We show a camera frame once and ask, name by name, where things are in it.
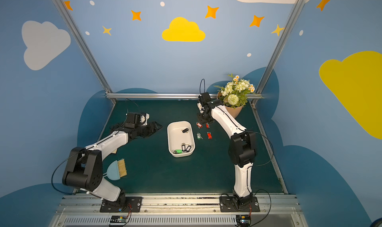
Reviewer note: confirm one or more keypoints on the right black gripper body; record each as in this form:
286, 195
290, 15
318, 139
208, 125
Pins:
204, 117

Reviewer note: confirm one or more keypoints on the white green artificial flowers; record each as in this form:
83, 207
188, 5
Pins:
234, 93

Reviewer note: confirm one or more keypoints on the left green circuit board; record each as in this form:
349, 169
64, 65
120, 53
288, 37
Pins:
118, 219

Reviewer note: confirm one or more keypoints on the wrist white camera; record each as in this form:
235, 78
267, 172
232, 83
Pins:
200, 107
144, 119

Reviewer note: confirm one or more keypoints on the blue brush with bristles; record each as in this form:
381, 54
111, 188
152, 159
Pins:
116, 170

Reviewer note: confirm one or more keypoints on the rear aluminium frame bar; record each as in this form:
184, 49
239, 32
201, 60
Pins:
176, 96

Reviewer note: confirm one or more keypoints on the right aluminium frame post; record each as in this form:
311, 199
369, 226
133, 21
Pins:
289, 25

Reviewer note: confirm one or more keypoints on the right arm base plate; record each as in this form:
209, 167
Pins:
230, 204

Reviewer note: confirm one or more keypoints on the aluminium frame post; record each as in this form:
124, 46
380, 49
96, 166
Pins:
289, 25
71, 24

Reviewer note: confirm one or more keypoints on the front aluminium rail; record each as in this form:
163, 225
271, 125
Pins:
180, 210

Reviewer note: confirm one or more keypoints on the pink ribbed flower pot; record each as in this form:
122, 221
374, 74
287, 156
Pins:
234, 111

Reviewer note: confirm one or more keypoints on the left aluminium frame post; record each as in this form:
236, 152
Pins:
71, 24

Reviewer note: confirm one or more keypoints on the green circuit board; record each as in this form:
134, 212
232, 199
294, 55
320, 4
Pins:
118, 219
243, 220

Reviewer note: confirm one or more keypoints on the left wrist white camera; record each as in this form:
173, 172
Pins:
144, 119

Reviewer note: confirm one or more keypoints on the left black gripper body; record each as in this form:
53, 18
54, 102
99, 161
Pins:
146, 129

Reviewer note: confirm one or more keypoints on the light green tag key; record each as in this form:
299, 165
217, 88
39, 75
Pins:
199, 135

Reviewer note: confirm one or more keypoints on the right green circuit board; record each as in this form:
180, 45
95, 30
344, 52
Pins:
243, 220

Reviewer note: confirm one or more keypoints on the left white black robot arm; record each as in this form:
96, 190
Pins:
84, 166

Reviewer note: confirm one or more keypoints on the white oval storage box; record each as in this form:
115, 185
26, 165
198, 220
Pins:
176, 138

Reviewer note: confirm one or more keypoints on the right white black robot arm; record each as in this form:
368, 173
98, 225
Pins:
242, 147

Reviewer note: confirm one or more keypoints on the bright green tag key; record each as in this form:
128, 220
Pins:
177, 151

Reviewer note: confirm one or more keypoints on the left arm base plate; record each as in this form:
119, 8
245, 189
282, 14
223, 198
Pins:
122, 205

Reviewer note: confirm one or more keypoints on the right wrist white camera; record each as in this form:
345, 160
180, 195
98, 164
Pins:
200, 107

